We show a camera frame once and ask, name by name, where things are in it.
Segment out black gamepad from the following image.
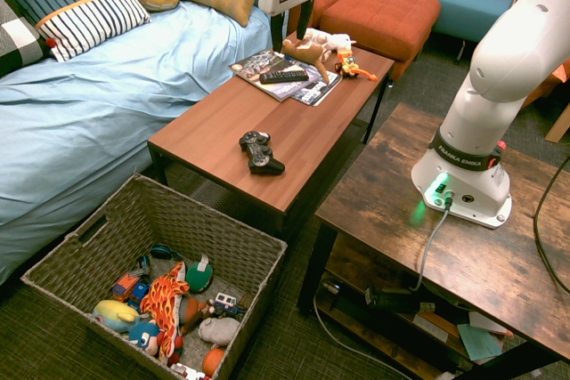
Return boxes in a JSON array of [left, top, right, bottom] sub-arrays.
[[239, 130, 286, 175]]

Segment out grey wicker basket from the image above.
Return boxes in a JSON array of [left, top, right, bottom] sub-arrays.
[[20, 174, 289, 380]]

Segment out white plush toy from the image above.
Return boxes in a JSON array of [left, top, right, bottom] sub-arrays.
[[302, 28, 357, 61]]

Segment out black remote control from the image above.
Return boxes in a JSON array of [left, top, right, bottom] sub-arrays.
[[258, 69, 310, 85]]

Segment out black-and-white cover magazine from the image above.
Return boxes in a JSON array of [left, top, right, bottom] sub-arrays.
[[227, 48, 313, 102]]

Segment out orange toy vehicle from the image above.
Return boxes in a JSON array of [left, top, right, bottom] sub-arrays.
[[334, 49, 379, 83]]

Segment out dark cover magazine white lettering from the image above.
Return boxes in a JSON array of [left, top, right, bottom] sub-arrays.
[[289, 69, 343, 108]]

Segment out large orange ottoman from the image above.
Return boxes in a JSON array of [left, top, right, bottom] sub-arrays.
[[319, 0, 442, 81]]

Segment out red-brown coffee table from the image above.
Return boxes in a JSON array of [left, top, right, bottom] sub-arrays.
[[146, 31, 395, 243]]

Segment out blue sofa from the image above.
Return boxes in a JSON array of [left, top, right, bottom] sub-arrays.
[[422, 0, 558, 65]]

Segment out white navy striped pillow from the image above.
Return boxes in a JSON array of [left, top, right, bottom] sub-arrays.
[[35, 0, 152, 63]]

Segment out bed with light blue sheet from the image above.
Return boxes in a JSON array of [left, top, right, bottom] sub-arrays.
[[0, 0, 286, 286]]

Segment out black blue headphones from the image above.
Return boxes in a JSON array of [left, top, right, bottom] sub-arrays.
[[135, 245, 186, 275]]

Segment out green plush toy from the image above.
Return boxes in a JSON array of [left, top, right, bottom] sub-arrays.
[[184, 255, 215, 295]]

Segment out black white checked pillow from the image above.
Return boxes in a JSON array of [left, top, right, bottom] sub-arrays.
[[0, 0, 53, 78]]

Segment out white toy van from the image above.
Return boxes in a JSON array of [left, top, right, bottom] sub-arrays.
[[212, 292, 247, 317]]

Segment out light wooden furniture leg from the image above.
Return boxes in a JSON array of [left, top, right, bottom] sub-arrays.
[[544, 101, 570, 144]]

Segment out black power adapter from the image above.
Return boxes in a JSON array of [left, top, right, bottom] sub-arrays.
[[363, 286, 423, 315]]

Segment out rustic dark wooden table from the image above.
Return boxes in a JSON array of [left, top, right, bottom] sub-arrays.
[[297, 102, 570, 380]]

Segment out orange flame plush shark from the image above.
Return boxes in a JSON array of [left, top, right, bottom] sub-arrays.
[[140, 260, 191, 366]]

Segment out brown orange plush toy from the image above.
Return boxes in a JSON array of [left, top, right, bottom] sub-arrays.
[[177, 295, 216, 337]]

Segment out blue toy car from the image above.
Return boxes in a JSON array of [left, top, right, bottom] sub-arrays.
[[128, 281, 153, 311]]

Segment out orange toy truck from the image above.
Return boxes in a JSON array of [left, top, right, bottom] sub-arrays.
[[110, 266, 151, 303]]

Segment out grey plush toy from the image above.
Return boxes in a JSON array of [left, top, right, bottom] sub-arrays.
[[198, 316, 241, 348]]

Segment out yellow blue plush toy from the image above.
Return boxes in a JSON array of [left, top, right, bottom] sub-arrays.
[[92, 299, 142, 335]]

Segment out Captain America plush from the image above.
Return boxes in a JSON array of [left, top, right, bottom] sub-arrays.
[[128, 320, 184, 366]]

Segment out orange ball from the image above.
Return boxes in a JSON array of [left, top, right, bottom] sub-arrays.
[[201, 347, 227, 378]]

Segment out white paper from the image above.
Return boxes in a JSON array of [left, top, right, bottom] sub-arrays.
[[467, 311, 509, 336]]

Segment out white red toy vehicle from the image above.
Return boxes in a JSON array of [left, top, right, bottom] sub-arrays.
[[168, 362, 207, 380]]

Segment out teal paper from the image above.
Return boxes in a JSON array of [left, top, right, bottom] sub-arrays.
[[457, 321, 505, 362]]

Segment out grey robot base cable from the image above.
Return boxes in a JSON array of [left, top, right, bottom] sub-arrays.
[[408, 195, 455, 293]]

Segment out grey floor cable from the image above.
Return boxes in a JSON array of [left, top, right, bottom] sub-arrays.
[[313, 293, 413, 380]]

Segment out black cable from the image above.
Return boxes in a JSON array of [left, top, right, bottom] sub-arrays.
[[533, 155, 570, 296]]

